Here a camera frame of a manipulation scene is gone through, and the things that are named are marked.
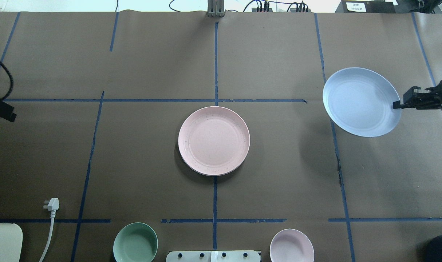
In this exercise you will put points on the dark blue saucepan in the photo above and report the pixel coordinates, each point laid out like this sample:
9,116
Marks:
433,252

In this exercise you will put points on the black box with label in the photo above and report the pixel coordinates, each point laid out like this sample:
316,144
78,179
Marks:
365,6

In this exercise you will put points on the aluminium frame post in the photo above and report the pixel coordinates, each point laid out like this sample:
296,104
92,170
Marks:
215,8

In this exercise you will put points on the green bowl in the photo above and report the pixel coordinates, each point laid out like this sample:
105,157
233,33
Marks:
136,242

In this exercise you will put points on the pink bowl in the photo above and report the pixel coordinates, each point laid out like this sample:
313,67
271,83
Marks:
291,245

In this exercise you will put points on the pink plate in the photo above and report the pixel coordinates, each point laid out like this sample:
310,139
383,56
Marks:
214,141

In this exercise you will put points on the blue plate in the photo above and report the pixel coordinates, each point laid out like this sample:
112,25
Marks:
360,101

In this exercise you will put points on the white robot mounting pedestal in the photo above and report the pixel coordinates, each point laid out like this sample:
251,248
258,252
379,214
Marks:
215,256

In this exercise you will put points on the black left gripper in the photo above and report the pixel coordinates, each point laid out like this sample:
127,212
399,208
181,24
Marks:
2,109

